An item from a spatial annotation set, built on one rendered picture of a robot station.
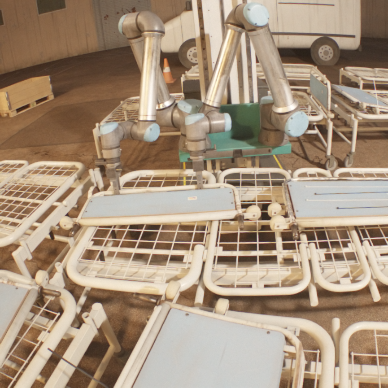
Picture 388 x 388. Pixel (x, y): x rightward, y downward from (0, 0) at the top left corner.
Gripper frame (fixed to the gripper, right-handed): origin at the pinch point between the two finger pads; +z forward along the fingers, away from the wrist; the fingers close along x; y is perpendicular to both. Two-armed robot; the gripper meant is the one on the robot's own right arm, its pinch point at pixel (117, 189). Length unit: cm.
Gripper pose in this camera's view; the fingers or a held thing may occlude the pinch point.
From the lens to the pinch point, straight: 170.5
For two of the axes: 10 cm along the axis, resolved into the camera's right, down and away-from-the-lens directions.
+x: 0.6, -3.1, 9.5
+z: 0.9, 9.5, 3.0
